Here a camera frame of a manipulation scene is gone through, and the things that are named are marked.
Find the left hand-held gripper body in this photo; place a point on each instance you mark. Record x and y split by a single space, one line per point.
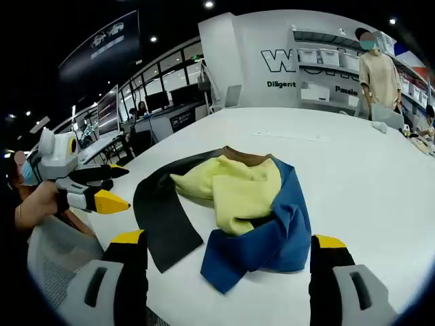
57 159

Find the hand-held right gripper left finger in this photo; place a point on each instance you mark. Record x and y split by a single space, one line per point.
129 271

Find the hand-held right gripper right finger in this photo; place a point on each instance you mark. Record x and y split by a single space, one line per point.
326 278

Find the yellow blue black garment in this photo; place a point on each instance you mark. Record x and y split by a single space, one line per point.
244 200

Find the person's left hand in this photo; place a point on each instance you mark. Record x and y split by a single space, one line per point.
39 203

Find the large display screen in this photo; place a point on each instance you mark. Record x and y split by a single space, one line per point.
108 112

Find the grey mesh office chair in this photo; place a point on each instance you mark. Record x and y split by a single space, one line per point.
57 251

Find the black computer monitor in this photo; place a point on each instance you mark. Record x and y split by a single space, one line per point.
157 101
184 94

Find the dark hanging car banner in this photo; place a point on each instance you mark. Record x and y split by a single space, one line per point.
105 44

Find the white metal rack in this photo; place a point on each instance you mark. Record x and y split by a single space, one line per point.
207 85

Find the grey chair back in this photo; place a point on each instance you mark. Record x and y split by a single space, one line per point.
232 95
387 117

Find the small white cloth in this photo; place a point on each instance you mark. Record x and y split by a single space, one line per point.
380 126

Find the beige cloth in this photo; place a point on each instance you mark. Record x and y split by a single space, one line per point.
425 146

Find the white shelf unit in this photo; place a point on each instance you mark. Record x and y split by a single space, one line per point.
326 73

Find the row of white storage boxes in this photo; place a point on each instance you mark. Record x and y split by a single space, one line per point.
329 57

